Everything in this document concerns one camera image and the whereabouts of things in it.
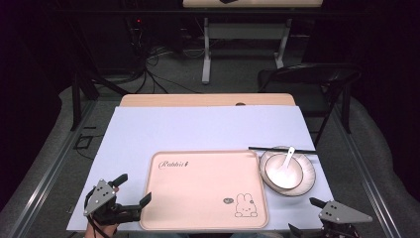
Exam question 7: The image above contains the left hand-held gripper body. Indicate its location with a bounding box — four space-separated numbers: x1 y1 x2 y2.
83 178 143 226

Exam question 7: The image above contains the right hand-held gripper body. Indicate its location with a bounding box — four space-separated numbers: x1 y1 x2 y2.
317 199 373 238

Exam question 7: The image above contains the person's left hand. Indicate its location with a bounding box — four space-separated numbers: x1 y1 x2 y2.
84 186 120 238

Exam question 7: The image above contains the white round bowl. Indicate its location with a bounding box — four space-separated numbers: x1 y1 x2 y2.
259 145 317 197

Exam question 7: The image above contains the white spoon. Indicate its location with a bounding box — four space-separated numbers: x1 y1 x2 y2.
273 146 296 177

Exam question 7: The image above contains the black chopstick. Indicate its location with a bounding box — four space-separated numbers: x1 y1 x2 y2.
248 146 318 154
251 147 318 156

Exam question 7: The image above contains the pink tray with rabbit print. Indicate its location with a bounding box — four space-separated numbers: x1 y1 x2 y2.
139 149 269 231

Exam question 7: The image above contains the pale blue table sheet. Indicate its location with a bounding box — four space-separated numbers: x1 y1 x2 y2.
65 105 335 232

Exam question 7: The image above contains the black metal stand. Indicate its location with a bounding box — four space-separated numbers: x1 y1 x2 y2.
69 69 131 132

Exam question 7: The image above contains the wooden table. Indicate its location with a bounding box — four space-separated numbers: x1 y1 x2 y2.
119 92 297 108

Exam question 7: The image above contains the black folding chair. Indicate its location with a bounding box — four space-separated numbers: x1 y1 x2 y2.
257 62 363 147

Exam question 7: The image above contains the wooden top of background table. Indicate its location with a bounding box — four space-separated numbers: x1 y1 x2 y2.
181 0 324 9

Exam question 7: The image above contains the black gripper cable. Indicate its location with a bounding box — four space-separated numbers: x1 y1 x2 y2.
84 188 112 238

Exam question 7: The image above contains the aluminium floor rail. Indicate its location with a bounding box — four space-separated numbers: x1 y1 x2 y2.
332 104 403 238
8 98 97 238

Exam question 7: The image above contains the black floor frame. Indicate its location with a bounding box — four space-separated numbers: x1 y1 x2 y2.
72 133 95 151

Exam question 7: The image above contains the bundle of black cables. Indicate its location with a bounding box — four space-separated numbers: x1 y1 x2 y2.
123 14 202 95

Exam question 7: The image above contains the white metal table frame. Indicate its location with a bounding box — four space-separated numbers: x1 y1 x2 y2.
201 17 294 85

